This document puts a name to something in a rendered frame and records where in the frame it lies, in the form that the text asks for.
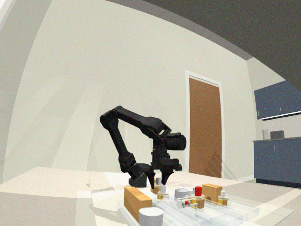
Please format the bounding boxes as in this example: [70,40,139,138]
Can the tan rectangular block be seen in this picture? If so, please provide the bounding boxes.
[124,186,142,212]
[202,183,222,203]
[130,193,152,222]

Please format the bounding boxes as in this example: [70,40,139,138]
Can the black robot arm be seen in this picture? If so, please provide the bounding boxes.
[100,105,187,180]

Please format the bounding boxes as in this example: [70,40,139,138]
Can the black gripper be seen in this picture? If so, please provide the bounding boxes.
[135,150,182,189]

